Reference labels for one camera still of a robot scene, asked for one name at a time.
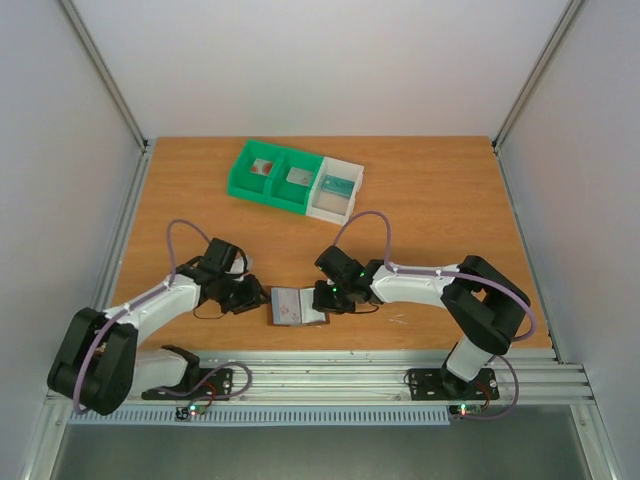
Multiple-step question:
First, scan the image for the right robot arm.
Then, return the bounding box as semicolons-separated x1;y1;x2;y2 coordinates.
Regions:
312;245;531;399

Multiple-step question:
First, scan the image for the green bin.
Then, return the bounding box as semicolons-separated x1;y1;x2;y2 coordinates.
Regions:
266;147;323;215
227;139;285;203

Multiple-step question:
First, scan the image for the left frame post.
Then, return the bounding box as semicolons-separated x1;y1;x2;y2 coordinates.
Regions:
56;0;148;152

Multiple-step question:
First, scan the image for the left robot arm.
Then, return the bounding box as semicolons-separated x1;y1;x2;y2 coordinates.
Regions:
47;238;270;415

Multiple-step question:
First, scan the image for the grey slotted cable duct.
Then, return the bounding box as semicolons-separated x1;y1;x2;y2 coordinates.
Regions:
68;405;450;427

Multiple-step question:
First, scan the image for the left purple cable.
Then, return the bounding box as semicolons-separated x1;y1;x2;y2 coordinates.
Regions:
72;218;254;415

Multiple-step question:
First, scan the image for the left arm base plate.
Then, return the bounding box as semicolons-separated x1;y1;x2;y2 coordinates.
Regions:
141;368;234;401

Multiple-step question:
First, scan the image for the left green bin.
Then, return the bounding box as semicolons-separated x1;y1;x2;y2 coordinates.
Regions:
227;139;285;203

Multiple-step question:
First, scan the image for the white bin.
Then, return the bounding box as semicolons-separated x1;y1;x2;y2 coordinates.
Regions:
305;157;364;226

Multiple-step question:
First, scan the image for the white vip card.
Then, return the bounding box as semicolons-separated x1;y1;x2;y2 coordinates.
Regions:
285;167;314;187

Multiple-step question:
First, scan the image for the frame post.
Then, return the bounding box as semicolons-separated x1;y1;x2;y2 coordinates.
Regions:
56;0;148;152
492;0;587;156

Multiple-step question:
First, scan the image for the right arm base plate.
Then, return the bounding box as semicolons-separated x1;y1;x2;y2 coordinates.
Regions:
403;368;500;401

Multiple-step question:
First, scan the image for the right frame post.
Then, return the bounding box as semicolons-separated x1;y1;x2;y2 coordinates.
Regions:
492;0;587;156

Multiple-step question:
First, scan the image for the aluminium rail frame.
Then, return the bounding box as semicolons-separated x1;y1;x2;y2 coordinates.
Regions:
44;349;596;405

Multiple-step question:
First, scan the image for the middle green bin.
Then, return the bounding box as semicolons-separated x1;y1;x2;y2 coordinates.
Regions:
266;147;323;215

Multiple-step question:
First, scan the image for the white floral card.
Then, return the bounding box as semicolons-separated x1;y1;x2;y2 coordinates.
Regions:
271;287;302;326

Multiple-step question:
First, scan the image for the teal vip card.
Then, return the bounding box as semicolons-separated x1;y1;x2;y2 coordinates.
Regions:
321;175;355;198

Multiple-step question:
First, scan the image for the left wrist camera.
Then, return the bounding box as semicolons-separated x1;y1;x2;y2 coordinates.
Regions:
240;255;253;275

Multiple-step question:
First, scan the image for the red patterned card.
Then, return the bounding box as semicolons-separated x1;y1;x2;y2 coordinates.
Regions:
250;158;273;176

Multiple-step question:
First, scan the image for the brown leather card holder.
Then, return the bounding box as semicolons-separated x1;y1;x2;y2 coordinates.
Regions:
267;287;329;327

